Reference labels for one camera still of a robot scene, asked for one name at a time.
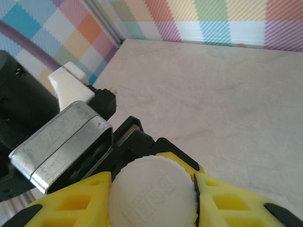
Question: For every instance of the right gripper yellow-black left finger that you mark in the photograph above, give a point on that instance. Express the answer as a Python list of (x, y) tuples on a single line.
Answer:
[(99, 208)]

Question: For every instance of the yellow-black finger of the left gripper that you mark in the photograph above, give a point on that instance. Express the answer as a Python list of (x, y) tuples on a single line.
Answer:
[(180, 157)]

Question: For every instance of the white ribbed bottle cap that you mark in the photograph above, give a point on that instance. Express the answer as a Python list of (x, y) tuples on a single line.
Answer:
[(151, 189)]

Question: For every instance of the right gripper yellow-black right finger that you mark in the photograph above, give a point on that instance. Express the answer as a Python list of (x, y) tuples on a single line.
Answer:
[(255, 208)]

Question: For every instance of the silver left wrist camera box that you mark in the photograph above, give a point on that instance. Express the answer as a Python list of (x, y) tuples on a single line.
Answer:
[(61, 142)]

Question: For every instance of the aluminium frame post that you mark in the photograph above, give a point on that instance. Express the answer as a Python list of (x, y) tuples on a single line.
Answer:
[(106, 23)]

